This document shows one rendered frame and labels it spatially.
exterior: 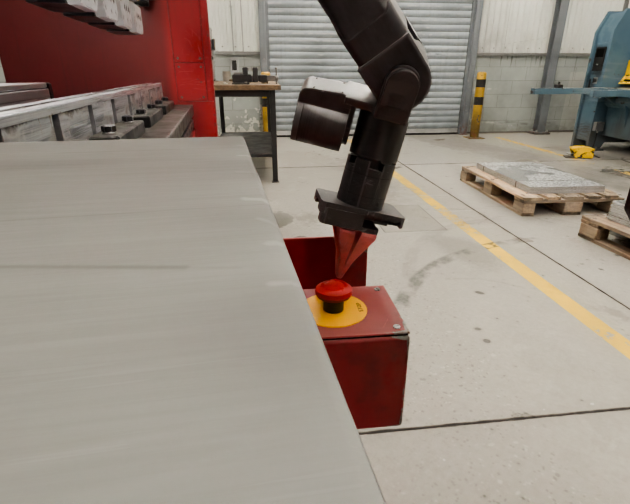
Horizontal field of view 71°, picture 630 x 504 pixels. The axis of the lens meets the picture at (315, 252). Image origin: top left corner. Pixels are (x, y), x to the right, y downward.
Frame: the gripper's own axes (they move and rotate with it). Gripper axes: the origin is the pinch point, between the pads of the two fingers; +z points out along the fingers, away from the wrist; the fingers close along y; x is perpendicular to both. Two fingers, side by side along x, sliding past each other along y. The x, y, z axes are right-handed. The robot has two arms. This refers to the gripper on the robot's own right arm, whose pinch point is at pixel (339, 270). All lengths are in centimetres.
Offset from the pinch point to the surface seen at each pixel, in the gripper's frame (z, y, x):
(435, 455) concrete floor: 66, -53, -41
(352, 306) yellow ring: 0.2, 0.0, 9.2
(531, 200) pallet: 15, -195, -251
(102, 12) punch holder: -25, 51, -61
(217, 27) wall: -74, 99, -702
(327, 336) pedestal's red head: 1.2, 3.3, 14.5
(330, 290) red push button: -1.9, 3.3, 10.7
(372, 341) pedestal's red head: 0.9, -1.2, 14.7
